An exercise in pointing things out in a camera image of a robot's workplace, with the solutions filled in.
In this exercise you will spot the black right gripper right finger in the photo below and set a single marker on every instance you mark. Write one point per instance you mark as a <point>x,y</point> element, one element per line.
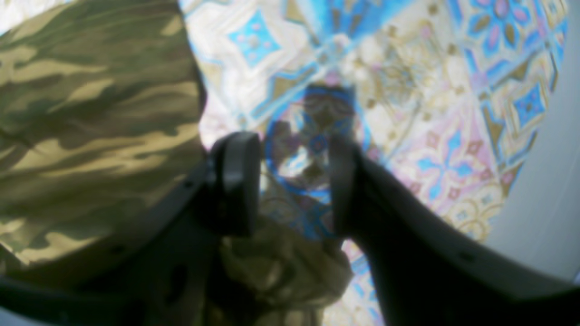
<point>427,273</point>

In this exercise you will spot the patterned tile tablecloth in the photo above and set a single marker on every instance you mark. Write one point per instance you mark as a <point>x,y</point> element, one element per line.
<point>448,95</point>

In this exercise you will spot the camouflage T-shirt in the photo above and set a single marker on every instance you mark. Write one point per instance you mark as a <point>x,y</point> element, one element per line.
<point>102,105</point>

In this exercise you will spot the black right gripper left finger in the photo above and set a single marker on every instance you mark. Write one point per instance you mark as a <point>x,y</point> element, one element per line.
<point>153,271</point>

